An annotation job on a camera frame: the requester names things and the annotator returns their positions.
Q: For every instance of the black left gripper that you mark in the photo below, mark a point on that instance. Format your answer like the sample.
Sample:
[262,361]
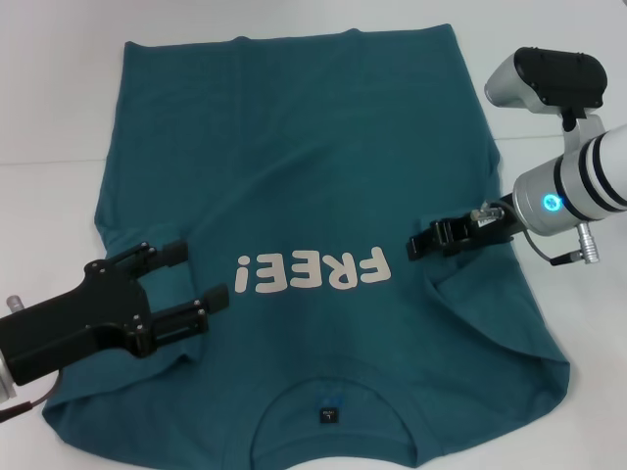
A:
[73,323]

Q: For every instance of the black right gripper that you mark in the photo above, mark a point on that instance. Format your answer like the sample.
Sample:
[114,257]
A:
[495,230]

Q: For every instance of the teal t-shirt with FREE print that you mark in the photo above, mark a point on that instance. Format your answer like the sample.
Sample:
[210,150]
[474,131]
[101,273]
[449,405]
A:
[313,147]

